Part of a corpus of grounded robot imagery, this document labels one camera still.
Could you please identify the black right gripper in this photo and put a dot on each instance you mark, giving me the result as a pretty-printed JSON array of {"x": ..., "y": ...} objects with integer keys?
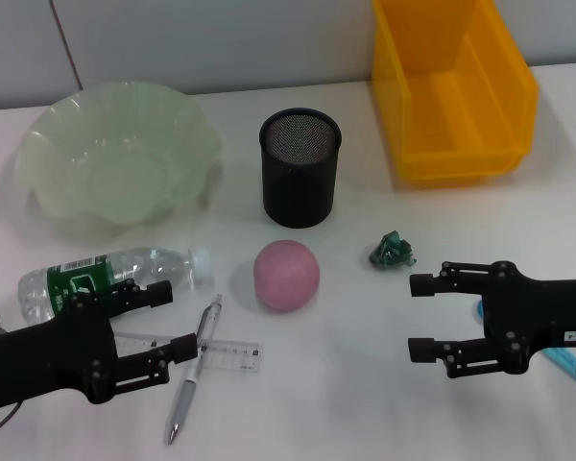
[{"x": 533, "y": 317}]

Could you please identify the silver ballpoint pen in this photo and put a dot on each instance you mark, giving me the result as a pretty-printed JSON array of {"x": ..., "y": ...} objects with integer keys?
[{"x": 184, "y": 398}]

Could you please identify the blue scissors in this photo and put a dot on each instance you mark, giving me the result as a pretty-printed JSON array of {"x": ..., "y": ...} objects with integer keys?
[{"x": 564, "y": 361}]

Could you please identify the clear plastic ruler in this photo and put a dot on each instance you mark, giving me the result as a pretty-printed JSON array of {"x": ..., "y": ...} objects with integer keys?
[{"x": 230, "y": 353}]

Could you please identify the pale green wavy glass plate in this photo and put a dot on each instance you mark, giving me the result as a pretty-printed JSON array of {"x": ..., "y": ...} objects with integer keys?
[{"x": 120, "y": 144}]

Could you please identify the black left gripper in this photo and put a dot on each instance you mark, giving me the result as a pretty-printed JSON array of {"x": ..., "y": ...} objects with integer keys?
[{"x": 53, "y": 360}]

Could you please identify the yellow plastic bin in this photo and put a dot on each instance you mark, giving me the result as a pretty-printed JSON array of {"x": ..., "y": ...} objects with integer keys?
[{"x": 461, "y": 115}]

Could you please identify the green plastic wrapper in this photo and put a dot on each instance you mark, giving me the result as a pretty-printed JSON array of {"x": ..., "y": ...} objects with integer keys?
[{"x": 390, "y": 252}]

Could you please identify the pink peach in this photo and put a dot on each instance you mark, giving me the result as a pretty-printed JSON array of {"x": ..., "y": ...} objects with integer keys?
[{"x": 286, "y": 276}]

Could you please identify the clear water bottle green label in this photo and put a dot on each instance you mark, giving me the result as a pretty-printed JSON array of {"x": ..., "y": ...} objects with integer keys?
[{"x": 139, "y": 264}]

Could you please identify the black mesh pen holder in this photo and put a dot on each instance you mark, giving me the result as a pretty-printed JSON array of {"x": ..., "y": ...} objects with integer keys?
[{"x": 300, "y": 192}]

